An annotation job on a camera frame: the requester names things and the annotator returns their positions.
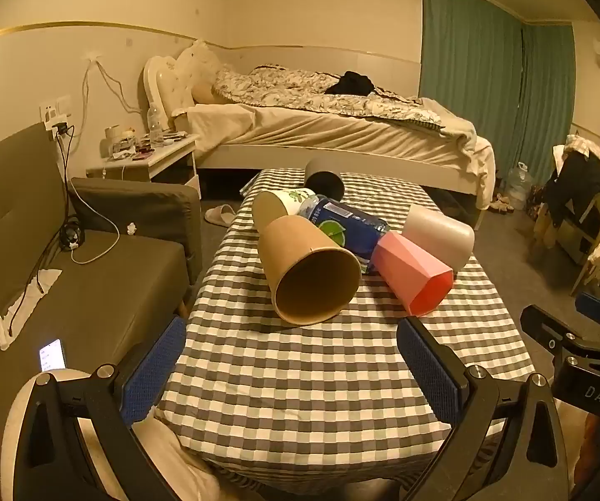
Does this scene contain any white wall socket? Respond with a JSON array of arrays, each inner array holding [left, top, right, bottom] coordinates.
[[39, 96, 74, 135]]

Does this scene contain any beige bed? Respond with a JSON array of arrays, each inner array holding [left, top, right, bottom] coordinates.
[[143, 42, 496, 210]]

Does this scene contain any beige slipper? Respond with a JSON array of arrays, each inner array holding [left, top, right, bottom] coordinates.
[[204, 205, 237, 228]]

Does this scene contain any beige plastic cup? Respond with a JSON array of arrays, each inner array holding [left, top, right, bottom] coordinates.
[[402, 203, 475, 272]]

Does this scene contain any wooden chair with clothes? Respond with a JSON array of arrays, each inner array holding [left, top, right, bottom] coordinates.
[[534, 134, 600, 297]]

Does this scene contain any black clothing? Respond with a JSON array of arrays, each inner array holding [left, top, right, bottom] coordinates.
[[324, 70, 376, 97]]

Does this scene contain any grey white checkered tablecloth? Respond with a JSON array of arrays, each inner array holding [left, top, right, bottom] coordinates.
[[154, 167, 536, 483]]

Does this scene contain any black charger with cable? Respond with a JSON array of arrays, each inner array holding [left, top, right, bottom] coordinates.
[[60, 216, 86, 251]]

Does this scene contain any blue drink can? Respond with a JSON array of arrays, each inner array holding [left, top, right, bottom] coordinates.
[[298, 194, 391, 275]]

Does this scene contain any brown paper cup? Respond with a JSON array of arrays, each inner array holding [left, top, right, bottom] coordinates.
[[257, 215, 362, 327]]

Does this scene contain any white charging cable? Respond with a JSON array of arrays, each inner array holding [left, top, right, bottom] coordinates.
[[70, 188, 122, 265]]

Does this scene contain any white cloth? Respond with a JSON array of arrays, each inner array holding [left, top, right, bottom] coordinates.
[[130, 417, 222, 501]]

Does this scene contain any smartphone with lit screen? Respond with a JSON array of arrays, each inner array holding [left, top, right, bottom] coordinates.
[[37, 338, 67, 374]]

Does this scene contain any large clear water jug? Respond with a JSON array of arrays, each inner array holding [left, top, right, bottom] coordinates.
[[506, 163, 534, 210]]

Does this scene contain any clear water bottle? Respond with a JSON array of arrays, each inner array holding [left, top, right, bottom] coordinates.
[[146, 101, 165, 145]]

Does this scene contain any dark grey sofa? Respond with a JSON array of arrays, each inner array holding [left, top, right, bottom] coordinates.
[[0, 122, 204, 452]]

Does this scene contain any green curtain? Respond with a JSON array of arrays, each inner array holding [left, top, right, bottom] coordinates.
[[417, 0, 577, 191]]

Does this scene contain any cream pillow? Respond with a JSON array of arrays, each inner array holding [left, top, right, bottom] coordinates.
[[175, 39, 224, 106]]

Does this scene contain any white nightstand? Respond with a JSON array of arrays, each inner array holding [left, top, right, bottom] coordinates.
[[86, 133, 201, 202]]

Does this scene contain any floral patterned quilt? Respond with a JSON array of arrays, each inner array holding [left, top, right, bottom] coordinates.
[[214, 64, 444, 129]]

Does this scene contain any pink faceted cup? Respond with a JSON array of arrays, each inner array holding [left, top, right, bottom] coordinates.
[[370, 231, 455, 317]]

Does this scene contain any dark grey cup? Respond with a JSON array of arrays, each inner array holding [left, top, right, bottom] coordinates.
[[304, 157, 346, 202]]

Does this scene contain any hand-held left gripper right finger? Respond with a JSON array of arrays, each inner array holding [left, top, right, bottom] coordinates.
[[397, 316, 575, 501]]

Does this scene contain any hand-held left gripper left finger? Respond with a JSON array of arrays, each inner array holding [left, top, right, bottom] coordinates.
[[13, 314, 188, 501]]

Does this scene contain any white green-print paper cup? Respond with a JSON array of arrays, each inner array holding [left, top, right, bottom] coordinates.
[[251, 188, 318, 235]]

